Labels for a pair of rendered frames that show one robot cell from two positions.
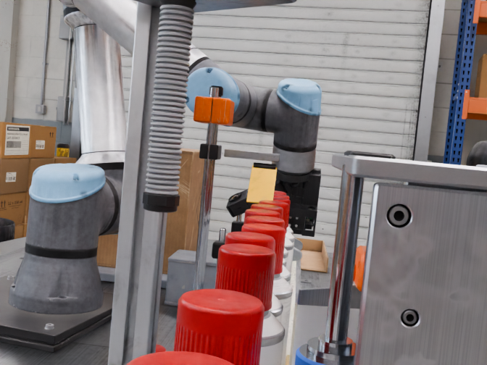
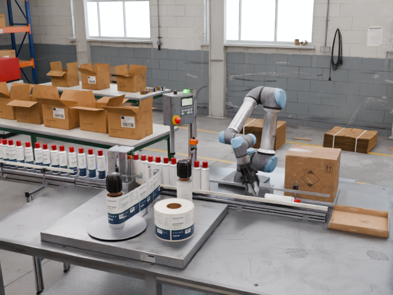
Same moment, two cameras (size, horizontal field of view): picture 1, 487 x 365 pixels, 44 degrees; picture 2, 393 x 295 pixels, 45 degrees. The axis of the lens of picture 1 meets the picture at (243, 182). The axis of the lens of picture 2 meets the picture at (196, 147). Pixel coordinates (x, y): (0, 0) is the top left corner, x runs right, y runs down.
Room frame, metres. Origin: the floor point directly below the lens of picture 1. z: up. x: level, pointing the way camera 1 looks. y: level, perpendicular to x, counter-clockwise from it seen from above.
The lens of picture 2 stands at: (1.54, -2.69, 1.98)
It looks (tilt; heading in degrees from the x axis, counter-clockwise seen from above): 16 degrees down; 107
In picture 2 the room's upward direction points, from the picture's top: 1 degrees counter-clockwise
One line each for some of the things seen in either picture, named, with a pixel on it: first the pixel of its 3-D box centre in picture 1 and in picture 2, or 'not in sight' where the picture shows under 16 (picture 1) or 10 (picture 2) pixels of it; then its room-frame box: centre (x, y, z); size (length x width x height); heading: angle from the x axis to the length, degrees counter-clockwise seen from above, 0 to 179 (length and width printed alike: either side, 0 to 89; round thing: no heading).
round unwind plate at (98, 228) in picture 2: not in sight; (116, 226); (0.49, -0.62, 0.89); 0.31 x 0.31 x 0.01
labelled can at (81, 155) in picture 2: not in sight; (82, 162); (-0.08, 0.03, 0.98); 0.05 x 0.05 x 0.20
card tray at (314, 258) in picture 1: (280, 250); (359, 219); (1.70, -0.12, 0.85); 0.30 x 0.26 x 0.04; 175
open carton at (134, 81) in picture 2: not in sight; (129, 78); (-1.42, 3.82, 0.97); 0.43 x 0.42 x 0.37; 73
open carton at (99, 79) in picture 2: not in sight; (93, 76); (-2.04, 3.89, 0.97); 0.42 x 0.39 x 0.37; 74
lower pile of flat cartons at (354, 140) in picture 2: not in sight; (350, 139); (1.77, 4.37, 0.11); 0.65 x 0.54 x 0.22; 163
